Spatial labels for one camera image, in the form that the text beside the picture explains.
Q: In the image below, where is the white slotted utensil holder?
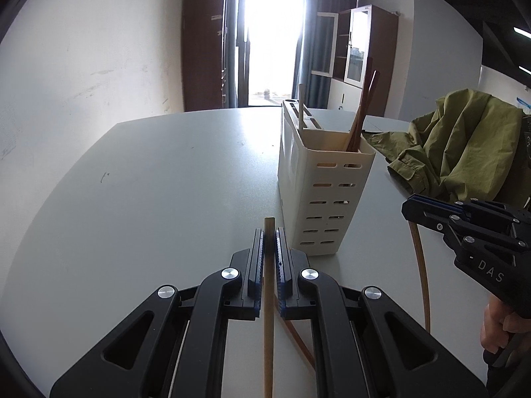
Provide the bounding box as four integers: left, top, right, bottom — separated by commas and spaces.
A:
277, 100, 375, 256

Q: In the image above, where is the dark blue curtain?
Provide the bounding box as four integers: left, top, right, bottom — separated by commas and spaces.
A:
292, 0, 357, 108

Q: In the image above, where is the dark brown wooden wardrobe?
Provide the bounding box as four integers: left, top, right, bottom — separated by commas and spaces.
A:
182, 0, 227, 111

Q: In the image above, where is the dark brown chopstick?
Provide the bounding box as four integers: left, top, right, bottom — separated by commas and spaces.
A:
345, 57, 373, 152
345, 70, 380, 152
280, 315, 315, 368

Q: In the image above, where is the balcony glass door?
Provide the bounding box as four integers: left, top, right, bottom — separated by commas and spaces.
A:
232, 0, 306, 107

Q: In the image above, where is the person's right hand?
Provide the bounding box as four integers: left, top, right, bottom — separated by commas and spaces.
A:
481, 295, 530, 354

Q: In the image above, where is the glass door cabinet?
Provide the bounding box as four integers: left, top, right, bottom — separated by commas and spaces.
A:
318, 5, 399, 117

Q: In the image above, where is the olive green jacket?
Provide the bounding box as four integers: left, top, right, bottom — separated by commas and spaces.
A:
363, 89, 530, 209

